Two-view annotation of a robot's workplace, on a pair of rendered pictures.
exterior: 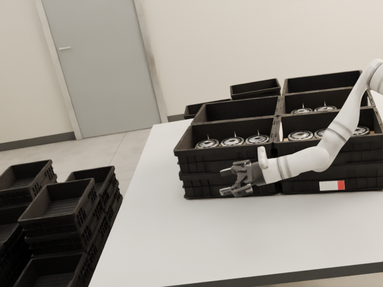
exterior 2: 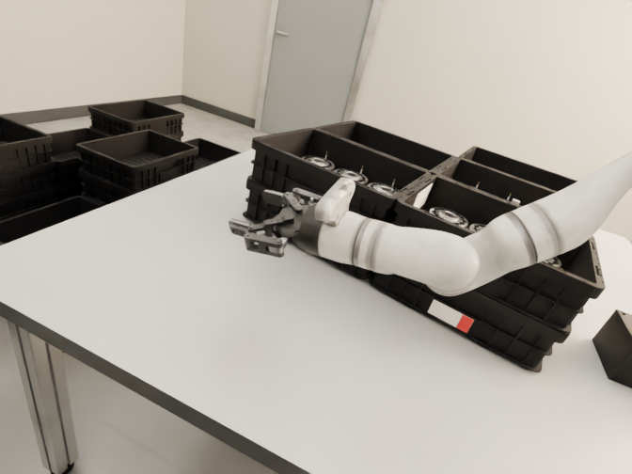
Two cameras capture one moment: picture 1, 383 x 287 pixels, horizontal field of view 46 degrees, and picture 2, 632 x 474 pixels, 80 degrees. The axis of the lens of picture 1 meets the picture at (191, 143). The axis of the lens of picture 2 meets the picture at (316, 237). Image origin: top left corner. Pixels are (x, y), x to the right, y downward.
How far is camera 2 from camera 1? 0.93 m
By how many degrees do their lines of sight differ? 10
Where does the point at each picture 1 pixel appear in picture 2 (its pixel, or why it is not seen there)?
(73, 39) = (294, 27)
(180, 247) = (156, 278)
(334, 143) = (507, 252)
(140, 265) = (75, 270)
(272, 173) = (336, 243)
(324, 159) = (459, 275)
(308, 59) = not seen: hidden behind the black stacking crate
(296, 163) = (396, 250)
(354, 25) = (576, 152)
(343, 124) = (556, 223)
